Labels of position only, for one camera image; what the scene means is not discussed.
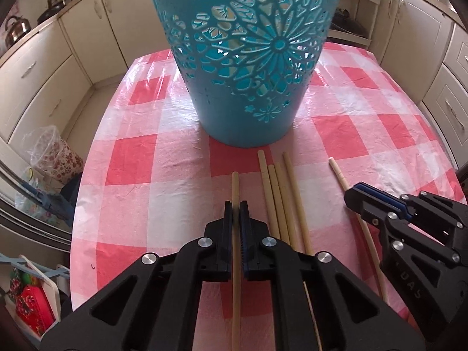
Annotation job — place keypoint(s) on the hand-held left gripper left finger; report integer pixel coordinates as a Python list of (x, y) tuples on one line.
[(226, 234)]

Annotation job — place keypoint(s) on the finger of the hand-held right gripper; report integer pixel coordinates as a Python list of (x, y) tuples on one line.
[(384, 199), (362, 203)]

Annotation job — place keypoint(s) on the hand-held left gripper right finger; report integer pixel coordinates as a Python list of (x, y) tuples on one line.
[(244, 241)]

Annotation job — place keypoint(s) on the light wooden chopstick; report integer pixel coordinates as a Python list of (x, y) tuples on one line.
[(236, 186), (275, 193), (338, 173), (283, 193), (292, 186), (264, 175)]

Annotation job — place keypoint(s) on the blue perforated plastic basket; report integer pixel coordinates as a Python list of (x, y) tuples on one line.
[(219, 117)]

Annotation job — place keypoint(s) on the pink checked plastic tablecloth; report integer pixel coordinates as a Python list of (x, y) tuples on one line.
[(146, 161)]

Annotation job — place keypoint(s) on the dark blue bin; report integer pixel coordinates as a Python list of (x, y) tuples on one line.
[(69, 197)]

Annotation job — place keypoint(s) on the black wok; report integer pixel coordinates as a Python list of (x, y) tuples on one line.
[(347, 25)]

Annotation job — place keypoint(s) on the blue and cream shelf rack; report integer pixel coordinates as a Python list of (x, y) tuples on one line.
[(55, 299)]

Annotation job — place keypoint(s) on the floral trash bin with bag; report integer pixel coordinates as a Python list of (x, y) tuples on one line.
[(58, 157)]

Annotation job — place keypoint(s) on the white trolley rack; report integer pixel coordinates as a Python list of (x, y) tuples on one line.
[(373, 14)]

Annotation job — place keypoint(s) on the cream kitchen base cabinets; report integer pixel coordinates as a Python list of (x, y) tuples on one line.
[(40, 80)]

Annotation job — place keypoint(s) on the black frying pan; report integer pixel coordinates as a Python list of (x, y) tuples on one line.
[(49, 11)]

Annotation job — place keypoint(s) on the stainless steel kettle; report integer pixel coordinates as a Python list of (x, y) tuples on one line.
[(16, 31)]

